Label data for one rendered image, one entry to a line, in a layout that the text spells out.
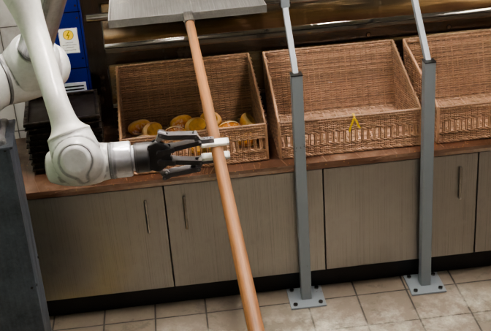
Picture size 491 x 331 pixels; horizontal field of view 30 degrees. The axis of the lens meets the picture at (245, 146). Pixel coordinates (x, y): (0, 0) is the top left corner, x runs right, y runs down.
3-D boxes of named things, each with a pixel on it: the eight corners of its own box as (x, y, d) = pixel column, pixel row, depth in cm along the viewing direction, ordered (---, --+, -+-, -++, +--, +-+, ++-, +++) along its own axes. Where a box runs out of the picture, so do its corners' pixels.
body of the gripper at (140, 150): (131, 136, 226) (168, 131, 227) (134, 166, 230) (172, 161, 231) (131, 150, 220) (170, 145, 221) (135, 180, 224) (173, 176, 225)
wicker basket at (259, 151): (121, 126, 385) (113, 64, 374) (254, 112, 390) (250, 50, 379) (122, 177, 342) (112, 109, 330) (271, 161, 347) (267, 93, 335)
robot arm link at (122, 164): (112, 168, 231) (136, 165, 231) (112, 185, 223) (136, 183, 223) (107, 136, 227) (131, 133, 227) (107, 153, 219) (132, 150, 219)
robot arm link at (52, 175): (113, 183, 230) (109, 182, 217) (50, 189, 228) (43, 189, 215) (109, 139, 230) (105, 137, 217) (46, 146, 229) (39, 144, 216)
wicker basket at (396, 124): (264, 111, 390) (259, 50, 378) (394, 99, 393) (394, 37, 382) (278, 161, 346) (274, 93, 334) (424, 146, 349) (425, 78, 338)
